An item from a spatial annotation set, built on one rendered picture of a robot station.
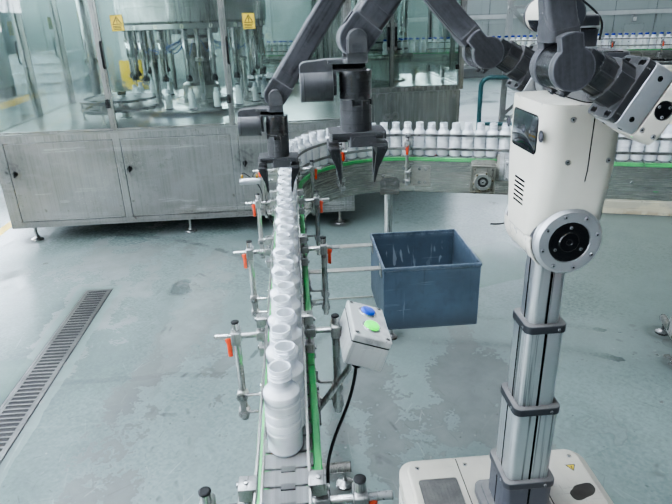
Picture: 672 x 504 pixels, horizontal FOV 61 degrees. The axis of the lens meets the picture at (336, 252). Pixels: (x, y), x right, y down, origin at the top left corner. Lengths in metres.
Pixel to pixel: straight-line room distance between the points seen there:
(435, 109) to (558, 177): 5.43
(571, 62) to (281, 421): 0.77
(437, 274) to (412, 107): 4.93
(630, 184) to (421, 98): 3.95
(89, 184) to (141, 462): 2.85
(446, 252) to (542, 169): 0.88
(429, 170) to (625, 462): 1.55
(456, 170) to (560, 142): 1.68
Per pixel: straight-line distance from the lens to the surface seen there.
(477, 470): 2.09
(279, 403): 0.94
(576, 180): 1.35
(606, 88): 1.16
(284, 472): 1.00
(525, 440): 1.73
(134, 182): 4.87
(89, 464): 2.70
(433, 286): 1.83
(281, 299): 1.16
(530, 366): 1.60
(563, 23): 1.11
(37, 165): 5.07
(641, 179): 3.05
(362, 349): 1.11
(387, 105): 6.59
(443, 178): 2.96
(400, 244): 2.08
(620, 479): 2.59
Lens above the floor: 1.68
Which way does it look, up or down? 23 degrees down
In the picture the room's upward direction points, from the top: 2 degrees counter-clockwise
